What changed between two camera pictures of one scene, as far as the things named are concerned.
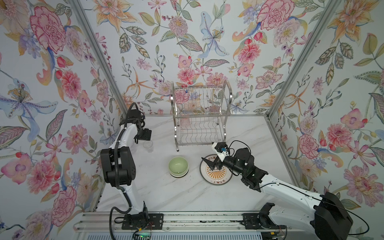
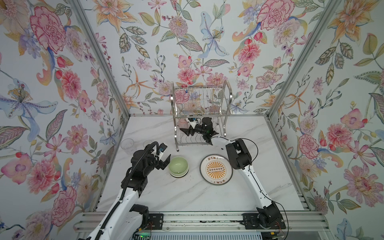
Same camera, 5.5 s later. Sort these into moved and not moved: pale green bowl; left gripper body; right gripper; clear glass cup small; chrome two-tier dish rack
Moved: right gripper; left gripper body
Not moved: clear glass cup small; chrome two-tier dish rack; pale green bowl
